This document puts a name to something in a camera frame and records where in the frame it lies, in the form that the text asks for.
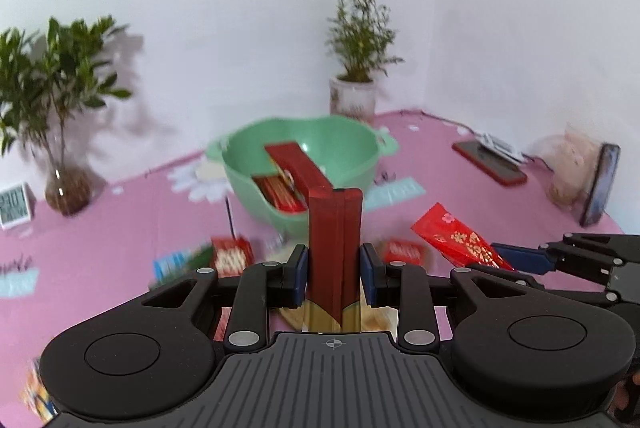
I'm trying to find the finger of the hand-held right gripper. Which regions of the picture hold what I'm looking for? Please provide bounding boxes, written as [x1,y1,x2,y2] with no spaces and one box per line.
[491,232,640,279]
[470,263,613,306]

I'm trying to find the long dark red gold packet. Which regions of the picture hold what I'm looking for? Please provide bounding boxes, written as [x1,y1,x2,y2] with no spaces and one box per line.
[264,142,362,334]

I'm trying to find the red smartphone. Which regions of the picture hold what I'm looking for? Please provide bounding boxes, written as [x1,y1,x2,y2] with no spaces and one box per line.
[452,140,528,186]

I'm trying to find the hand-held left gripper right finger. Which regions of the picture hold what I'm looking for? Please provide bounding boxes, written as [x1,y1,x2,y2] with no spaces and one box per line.
[361,243,538,354]

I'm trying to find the red packet gold flower print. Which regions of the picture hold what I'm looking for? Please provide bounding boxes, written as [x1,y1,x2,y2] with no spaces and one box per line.
[411,202,516,271]

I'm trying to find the dark smartphone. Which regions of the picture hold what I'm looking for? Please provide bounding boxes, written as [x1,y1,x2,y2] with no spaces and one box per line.
[580,143,622,228]

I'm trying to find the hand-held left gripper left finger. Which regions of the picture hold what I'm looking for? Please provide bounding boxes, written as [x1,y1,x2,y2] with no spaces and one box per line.
[141,244,309,354]

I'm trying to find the yellow snack packet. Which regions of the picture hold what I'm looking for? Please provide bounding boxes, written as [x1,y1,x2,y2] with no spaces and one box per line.
[19,358,57,424]

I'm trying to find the translucent pink printed bag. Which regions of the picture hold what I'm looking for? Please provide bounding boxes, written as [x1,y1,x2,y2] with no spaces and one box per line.
[547,123,603,209]

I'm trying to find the small red biscuit packet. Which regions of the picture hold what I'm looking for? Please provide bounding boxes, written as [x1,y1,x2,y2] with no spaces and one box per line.
[384,239,427,267]

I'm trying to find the plant in white pot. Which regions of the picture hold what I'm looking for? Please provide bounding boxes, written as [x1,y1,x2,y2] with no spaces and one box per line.
[325,0,406,125]

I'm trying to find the white digital clock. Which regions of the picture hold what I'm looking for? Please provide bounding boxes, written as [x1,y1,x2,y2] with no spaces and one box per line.
[0,183,37,230]

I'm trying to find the plant in glass vase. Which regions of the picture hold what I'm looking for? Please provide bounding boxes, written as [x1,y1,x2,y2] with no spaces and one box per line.
[0,15,136,216]

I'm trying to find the pink floral tablecloth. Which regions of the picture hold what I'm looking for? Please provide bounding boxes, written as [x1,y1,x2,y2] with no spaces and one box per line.
[0,108,640,428]

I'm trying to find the white blue snack packet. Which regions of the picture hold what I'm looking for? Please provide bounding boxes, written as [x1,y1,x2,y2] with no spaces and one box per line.
[152,250,201,285]

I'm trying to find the green plastic bowl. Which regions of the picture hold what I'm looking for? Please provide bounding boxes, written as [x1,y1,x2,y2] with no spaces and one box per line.
[205,115,400,243]

